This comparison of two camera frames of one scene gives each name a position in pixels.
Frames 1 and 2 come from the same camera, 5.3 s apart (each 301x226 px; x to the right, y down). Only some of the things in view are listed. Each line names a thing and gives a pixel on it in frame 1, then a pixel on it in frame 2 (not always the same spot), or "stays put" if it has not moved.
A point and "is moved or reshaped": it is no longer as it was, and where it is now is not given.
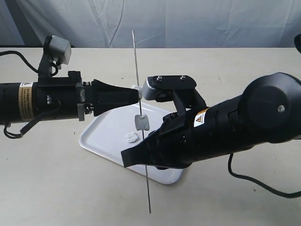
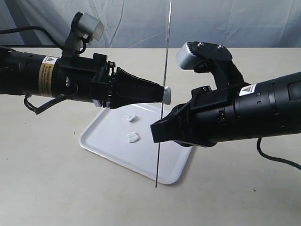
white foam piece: x=137 y=87 is moved or reshaped
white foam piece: x=142 y=122 -> x=167 y=93
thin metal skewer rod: x=141 y=113 -> x=164 y=84
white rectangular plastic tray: x=110 y=133 stays put
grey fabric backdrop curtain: x=157 y=23 stays put
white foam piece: x=131 y=137 stays put
